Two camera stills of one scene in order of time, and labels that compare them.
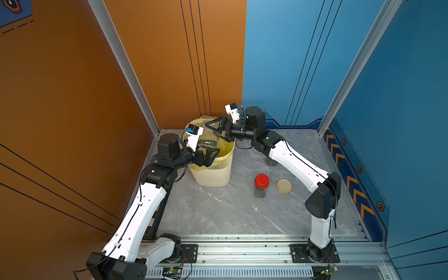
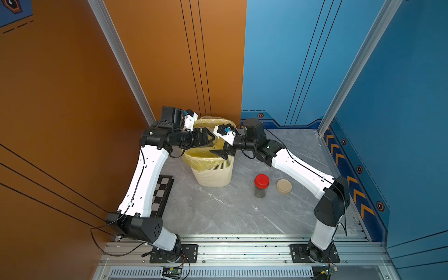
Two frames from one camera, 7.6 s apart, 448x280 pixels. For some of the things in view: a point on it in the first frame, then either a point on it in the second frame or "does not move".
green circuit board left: [172, 272] does not move
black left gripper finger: [209, 158] → [205, 137]
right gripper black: [226, 125] → [228, 147]
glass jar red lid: [261, 182] does not move
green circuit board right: [328, 272] does not move
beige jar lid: [284, 185] does not move
